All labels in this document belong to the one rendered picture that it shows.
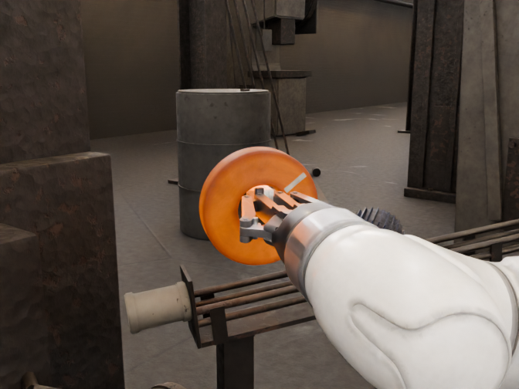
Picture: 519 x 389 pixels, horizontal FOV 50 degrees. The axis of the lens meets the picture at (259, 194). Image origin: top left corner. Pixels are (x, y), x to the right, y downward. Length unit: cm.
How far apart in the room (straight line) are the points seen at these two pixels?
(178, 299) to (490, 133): 231
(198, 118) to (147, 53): 588
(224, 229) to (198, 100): 255
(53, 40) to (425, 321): 78
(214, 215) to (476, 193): 244
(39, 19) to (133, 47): 792
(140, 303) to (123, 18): 808
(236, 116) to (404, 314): 288
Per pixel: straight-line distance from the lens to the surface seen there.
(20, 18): 97
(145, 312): 83
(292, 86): 850
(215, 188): 69
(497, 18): 297
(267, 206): 63
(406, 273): 38
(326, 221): 49
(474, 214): 307
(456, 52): 444
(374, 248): 41
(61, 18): 100
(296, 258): 49
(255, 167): 69
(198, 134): 325
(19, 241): 80
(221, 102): 319
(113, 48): 864
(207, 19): 478
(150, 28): 914
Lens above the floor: 102
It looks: 13 degrees down
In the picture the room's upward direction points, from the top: straight up
